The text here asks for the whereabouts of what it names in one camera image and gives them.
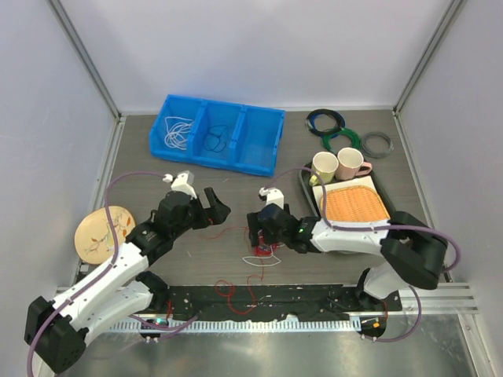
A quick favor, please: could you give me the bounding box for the slotted cable duct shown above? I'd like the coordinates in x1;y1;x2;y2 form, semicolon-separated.
108;316;361;334

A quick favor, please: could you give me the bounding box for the beige painted plate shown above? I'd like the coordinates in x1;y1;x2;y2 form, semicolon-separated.
74;206;136;265

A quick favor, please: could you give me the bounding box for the white thin wire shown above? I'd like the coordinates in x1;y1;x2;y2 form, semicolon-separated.
242;254;282;269
163;115;196;151

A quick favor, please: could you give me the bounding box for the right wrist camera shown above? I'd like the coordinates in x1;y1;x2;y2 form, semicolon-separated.
259;187;285;209

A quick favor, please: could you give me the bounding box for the yellow mug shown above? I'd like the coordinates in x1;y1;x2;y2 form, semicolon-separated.
309;152;339;186

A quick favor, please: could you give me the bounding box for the red thin wire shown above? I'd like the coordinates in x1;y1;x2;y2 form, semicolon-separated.
198;226;284;316

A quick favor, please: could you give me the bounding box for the grey cable coil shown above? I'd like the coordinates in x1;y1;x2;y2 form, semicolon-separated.
361;131;395;159

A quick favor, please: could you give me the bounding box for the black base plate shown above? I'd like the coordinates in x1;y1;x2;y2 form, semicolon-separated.
167;282;402;322

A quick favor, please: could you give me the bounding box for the black cable coil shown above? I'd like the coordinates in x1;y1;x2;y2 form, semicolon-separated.
305;108;346;137

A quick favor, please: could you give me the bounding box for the orange woven basket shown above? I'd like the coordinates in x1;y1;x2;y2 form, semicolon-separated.
320;186;391;222

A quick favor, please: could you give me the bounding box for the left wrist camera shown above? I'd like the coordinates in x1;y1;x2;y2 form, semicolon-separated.
162;170;197;199

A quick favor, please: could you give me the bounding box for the black tray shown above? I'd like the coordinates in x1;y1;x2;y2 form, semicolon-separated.
298;170;396;216

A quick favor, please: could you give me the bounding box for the blue three-compartment bin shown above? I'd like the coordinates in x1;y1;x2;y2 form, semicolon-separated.
149;94;285;177

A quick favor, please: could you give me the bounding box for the pink mug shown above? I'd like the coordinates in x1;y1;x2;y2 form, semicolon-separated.
335;147;373;181

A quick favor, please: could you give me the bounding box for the blue thin wire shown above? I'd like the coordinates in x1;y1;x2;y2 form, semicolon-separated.
203;124;229;153

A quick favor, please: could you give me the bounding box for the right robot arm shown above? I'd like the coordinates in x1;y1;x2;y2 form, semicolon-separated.
247;204;447;310

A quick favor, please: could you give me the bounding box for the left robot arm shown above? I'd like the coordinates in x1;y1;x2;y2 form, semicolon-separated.
24;188;231;375

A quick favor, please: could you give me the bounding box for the green cable coil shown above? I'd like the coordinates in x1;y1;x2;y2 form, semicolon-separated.
320;128;361;154

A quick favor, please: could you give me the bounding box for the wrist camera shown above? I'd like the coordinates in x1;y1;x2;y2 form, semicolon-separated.
259;187;285;209
162;170;197;199

